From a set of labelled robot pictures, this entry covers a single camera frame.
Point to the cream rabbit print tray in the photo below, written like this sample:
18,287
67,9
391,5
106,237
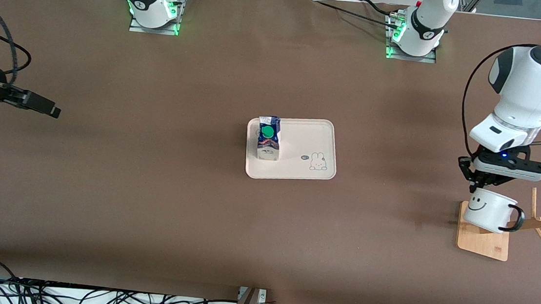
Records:
310,141

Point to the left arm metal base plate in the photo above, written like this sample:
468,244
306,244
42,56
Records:
406,57

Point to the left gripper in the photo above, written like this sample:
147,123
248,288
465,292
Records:
482,179

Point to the brown table mat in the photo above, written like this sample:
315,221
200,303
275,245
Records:
262,244

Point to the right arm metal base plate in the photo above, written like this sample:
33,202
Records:
137,28

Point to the wooden mug tree stand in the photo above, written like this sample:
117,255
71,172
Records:
483,241

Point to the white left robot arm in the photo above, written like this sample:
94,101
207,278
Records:
531,82

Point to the white smiley face cup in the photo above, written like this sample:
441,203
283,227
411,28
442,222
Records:
488,212

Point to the blue white milk carton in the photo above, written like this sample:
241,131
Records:
268,144

